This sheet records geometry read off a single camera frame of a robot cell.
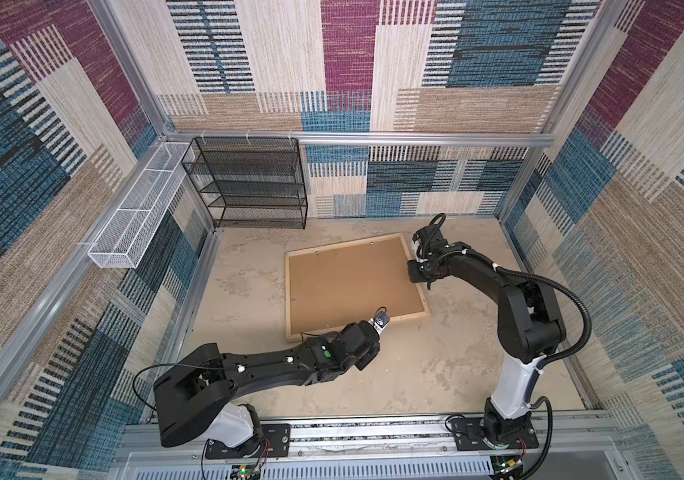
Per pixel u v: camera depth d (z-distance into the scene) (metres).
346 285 1.18
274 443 0.73
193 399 0.42
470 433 0.73
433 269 0.71
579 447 0.73
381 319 0.71
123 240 0.70
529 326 0.51
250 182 1.10
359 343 0.62
